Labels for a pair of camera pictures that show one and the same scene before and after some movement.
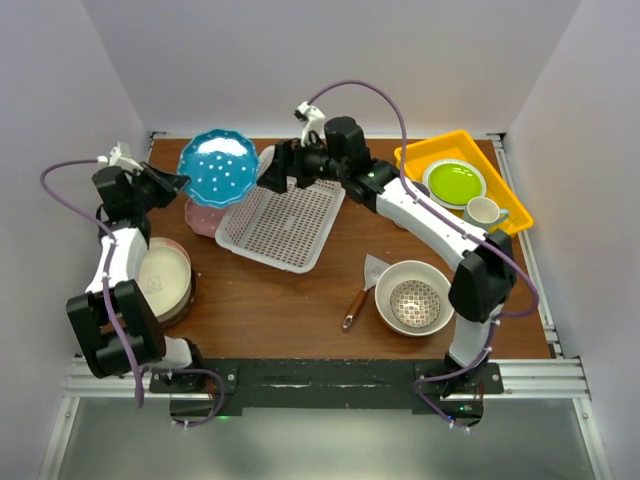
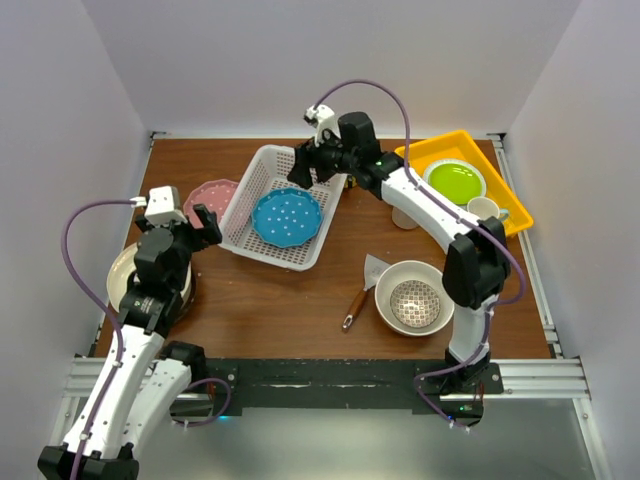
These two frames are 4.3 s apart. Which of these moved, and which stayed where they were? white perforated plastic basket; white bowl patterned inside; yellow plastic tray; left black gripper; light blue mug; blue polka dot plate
Moved: blue polka dot plate; left black gripper
Stayed: light blue mug; white bowl patterned inside; white perforated plastic basket; yellow plastic tray
